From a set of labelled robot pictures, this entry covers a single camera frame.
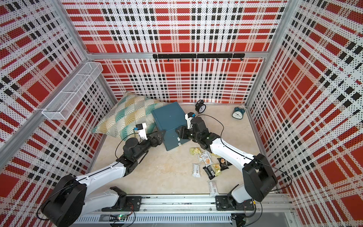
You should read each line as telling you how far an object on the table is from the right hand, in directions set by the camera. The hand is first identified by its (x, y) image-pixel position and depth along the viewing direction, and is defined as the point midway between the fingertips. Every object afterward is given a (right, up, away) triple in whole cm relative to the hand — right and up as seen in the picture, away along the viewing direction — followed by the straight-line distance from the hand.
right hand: (179, 130), depth 81 cm
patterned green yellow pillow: (-40, +6, +11) cm, 42 cm away
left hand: (-9, 0, 0) cm, 9 cm away
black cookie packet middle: (+27, -21, +5) cm, 35 cm away
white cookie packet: (+17, -18, +7) cm, 26 cm away
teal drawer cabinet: (-7, +6, +3) cm, 10 cm away
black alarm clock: (+14, +16, +30) cm, 37 cm away
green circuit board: (-28, -42, -12) cm, 52 cm away
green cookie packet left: (+10, -14, +10) cm, 20 cm away
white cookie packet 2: (+10, -26, +2) cm, 28 cm away
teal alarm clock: (+44, +11, +27) cm, 53 cm away
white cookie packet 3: (+19, -32, -3) cm, 38 cm away
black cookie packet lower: (+18, -25, +3) cm, 31 cm away
